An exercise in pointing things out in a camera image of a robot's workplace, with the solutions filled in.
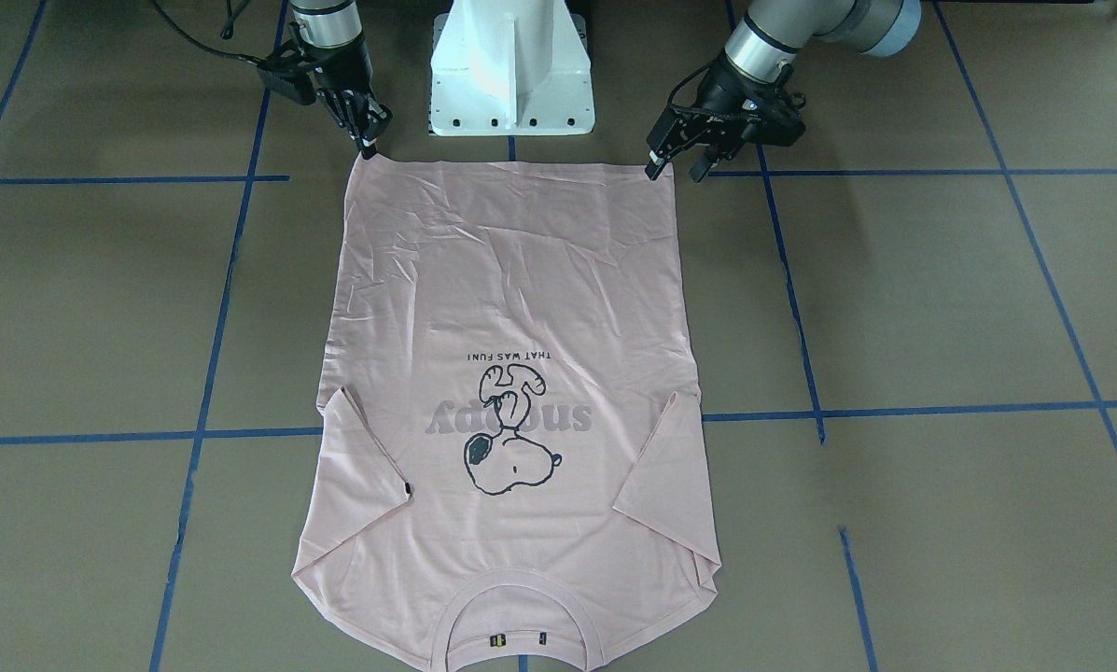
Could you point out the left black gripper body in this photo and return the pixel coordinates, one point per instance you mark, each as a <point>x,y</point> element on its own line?
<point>724,90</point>

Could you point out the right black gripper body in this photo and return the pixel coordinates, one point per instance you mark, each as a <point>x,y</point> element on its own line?
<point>342,71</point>

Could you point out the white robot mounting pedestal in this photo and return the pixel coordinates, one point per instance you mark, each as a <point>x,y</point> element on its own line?
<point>501,68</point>

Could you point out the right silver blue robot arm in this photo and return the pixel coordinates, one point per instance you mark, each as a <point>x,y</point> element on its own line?
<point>326,24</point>

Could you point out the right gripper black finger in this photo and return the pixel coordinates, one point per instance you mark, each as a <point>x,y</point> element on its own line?
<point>366,145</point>

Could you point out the pink printed t-shirt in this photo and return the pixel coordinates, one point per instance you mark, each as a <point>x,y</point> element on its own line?
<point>513,458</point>

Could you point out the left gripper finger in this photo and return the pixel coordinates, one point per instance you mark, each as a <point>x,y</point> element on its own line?
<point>656,164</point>
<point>702,168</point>

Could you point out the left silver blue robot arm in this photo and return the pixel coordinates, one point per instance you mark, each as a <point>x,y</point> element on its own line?
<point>773,32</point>

